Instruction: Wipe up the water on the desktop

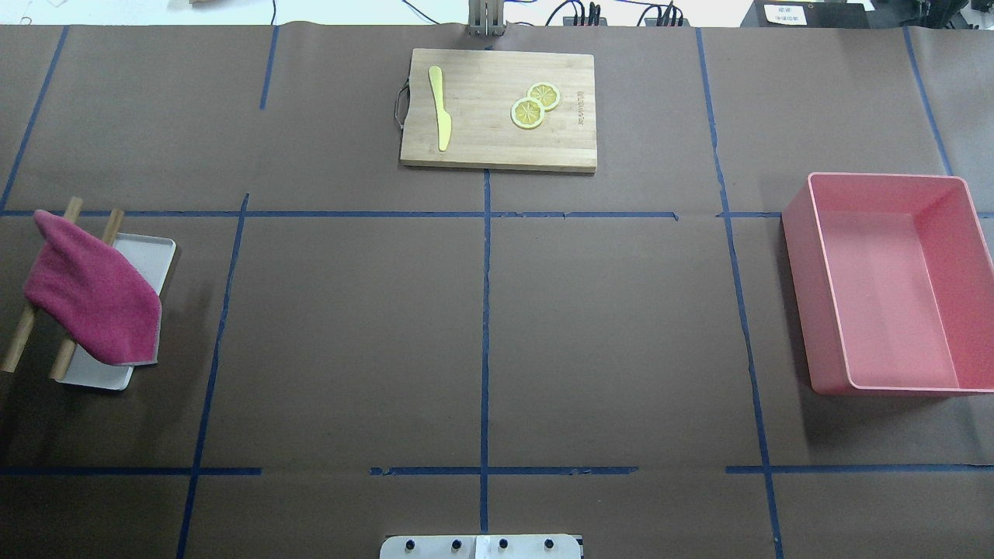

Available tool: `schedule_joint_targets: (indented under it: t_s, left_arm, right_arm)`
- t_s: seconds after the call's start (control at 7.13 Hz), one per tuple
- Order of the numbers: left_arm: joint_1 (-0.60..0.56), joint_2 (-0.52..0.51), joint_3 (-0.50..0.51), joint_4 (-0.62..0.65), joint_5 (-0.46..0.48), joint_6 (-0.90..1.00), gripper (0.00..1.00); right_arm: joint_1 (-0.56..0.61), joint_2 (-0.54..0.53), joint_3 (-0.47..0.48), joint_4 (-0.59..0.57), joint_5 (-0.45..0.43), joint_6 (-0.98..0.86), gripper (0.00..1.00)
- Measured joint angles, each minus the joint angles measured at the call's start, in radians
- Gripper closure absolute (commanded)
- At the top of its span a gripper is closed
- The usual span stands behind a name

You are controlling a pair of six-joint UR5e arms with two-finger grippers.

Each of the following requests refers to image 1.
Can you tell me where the magenta cleaning cloth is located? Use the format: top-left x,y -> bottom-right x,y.
23,210 -> 162,366

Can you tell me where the yellow plastic knife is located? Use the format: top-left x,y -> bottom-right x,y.
427,66 -> 452,152

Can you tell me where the lemon slice lower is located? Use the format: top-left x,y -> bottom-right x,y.
509,98 -> 546,130

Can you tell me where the lemon slice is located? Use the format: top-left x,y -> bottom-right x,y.
527,82 -> 562,111
509,98 -> 546,130

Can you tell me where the bamboo cutting board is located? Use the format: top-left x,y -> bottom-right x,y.
400,47 -> 599,174

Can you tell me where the lemon slice upper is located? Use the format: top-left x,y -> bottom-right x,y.
527,82 -> 562,111

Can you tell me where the black power strip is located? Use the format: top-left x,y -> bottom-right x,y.
544,1 -> 691,28

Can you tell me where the white rectangular tray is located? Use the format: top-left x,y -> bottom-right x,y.
60,233 -> 176,391

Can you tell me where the pink plastic bin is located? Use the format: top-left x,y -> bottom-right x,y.
781,172 -> 993,397

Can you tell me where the wooden rack rod outer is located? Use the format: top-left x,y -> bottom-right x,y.
2,196 -> 84,373

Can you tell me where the aluminium camera post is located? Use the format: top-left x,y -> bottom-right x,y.
467,0 -> 507,36

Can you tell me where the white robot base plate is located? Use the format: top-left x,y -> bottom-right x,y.
379,533 -> 585,558

